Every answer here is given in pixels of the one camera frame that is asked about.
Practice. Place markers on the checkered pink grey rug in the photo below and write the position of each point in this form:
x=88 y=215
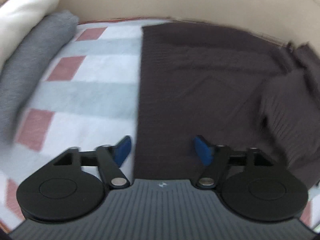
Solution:
x=89 y=97

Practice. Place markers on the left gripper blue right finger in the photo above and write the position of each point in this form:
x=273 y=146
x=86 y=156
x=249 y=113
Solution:
x=215 y=159

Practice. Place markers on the folded white sweater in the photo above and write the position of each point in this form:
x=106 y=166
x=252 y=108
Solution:
x=18 y=17

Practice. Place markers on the dark brown cable-knit sweater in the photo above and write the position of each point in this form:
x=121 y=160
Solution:
x=230 y=87

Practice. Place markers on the folded grey sweater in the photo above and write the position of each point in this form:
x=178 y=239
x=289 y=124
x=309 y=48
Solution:
x=23 y=70

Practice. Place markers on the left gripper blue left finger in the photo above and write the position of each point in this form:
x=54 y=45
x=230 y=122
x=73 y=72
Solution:
x=110 y=159

